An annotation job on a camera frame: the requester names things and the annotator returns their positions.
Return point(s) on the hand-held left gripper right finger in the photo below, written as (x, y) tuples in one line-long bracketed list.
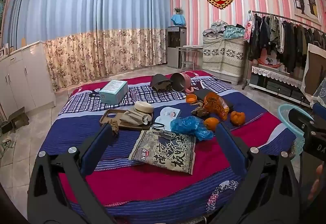
[(230, 148)]

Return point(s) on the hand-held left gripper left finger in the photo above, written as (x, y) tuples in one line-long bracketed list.
[(98, 148)]

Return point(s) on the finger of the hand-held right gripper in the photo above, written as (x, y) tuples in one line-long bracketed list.
[(321, 110), (301, 120)]

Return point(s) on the light blue plastic basket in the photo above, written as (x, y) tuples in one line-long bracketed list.
[(286, 117)]

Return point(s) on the brown wrapper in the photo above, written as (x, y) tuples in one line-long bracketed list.
[(114, 127)]

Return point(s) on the tangerine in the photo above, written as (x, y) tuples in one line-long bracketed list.
[(211, 123), (238, 118)]

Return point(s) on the orange snack bag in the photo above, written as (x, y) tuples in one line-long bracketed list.
[(216, 105)]

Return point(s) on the beige cloth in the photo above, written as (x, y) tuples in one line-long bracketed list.
[(132, 118)]

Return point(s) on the blue plastic bag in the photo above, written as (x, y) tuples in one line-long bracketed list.
[(186, 125)]

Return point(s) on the small orange bowl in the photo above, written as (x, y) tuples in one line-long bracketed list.
[(191, 98)]

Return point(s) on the dark printed food package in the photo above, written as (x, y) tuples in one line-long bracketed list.
[(165, 152)]

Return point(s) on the white round-print card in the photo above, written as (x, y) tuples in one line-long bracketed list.
[(166, 117)]

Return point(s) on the person's right hand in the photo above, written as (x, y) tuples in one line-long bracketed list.
[(317, 183)]

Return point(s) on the blue patterned fringed cloth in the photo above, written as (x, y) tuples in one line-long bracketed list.
[(319, 94)]

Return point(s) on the brown phone case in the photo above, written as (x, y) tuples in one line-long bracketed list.
[(109, 115)]

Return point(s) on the brown board with white edge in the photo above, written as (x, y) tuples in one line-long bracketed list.
[(314, 71)]

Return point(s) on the low cabinet with lace cloth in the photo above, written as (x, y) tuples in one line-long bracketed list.
[(277, 81)]

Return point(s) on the teal cardboard box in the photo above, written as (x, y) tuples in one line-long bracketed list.
[(113, 92)]

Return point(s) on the black flat case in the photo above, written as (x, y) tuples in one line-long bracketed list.
[(201, 94)]

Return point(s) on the red printed picture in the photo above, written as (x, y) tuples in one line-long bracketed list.
[(270, 62)]

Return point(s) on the row of hanging clothes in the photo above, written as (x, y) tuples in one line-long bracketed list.
[(287, 40)]

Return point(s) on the pink metal pot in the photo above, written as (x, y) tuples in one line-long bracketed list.
[(179, 82)]

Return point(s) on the cloth covered cabinet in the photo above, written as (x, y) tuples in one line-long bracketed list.
[(222, 58)]

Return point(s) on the crumpled floor clutter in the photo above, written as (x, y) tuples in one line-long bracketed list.
[(6, 143)]

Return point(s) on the metal clothes rack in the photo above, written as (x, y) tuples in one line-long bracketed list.
[(280, 17)]

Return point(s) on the white cabinet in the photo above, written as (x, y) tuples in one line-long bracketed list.
[(23, 78)]

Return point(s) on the pink hanging bag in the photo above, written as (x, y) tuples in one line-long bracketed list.
[(248, 30)]

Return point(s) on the small white side table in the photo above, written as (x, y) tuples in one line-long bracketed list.
[(189, 48)]

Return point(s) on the grey water dispenser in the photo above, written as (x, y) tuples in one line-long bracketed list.
[(174, 48)]

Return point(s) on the pile of folded clothes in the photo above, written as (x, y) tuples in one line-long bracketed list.
[(226, 30)]

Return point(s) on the blue floral curtain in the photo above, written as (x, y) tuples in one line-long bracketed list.
[(89, 22)]

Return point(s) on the small picture frames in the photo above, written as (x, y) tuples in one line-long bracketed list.
[(6, 50)]

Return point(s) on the blue bottle cover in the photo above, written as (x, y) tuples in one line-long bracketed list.
[(178, 20)]

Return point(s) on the small potted plant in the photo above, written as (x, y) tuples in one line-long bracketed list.
[(178, 10)]

